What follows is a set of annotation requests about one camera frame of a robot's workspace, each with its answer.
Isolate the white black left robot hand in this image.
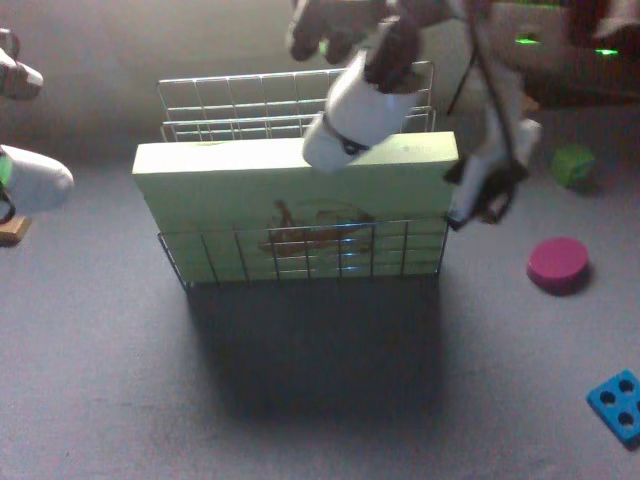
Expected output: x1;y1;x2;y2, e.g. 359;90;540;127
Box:
0;27;76;226

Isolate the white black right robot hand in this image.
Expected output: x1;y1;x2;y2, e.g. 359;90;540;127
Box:
287;0;545;232

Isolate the light green board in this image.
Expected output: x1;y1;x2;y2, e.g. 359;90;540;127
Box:
131;131;461;284

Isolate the tan wooden block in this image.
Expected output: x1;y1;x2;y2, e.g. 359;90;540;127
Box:
0;215;33;247

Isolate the green cube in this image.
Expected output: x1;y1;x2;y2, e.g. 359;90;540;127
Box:
550;143;597;190

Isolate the grey table cloth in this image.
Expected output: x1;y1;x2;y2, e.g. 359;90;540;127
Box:
0;99;640;480

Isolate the pink round disc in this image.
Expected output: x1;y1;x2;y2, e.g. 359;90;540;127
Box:
525;236;591;297

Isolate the blue square four-hole block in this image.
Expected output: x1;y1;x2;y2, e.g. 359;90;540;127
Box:
585;369;640;450

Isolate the thin black cable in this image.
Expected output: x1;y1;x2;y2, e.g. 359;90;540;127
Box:
446;0;517;169

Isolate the wire dish rack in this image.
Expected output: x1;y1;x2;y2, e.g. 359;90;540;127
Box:
155;60;450;292

